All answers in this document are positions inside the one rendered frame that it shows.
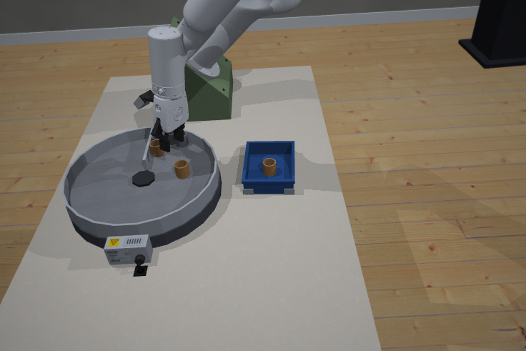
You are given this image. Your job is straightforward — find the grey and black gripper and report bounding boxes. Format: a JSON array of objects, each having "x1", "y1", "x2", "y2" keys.
[{"x1": 151, "y1": 90, "x2": 189, "y2": 152}]

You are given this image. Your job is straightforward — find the blue open-top crate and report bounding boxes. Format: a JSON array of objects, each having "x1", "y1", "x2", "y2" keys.
[{"x1": 242, "y1": 141, "x2": 295, "y2": 194}]

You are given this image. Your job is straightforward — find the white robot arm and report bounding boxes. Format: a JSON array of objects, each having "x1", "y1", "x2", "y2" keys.
[{"x1": 133, "y1": 0, "x2": 301, "y2": 110}]

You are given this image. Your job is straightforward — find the bronze bushing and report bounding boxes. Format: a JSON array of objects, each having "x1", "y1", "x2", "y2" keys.
[
  {"x1": 174, "y1": 159, "x2": 190, "y2": 179},
  {"x1": 149, "y1": 139, "x2": 165, "y2": 157},
  {"x1": 263, "y1": 158, "x2": 276, "y2": 177}
]

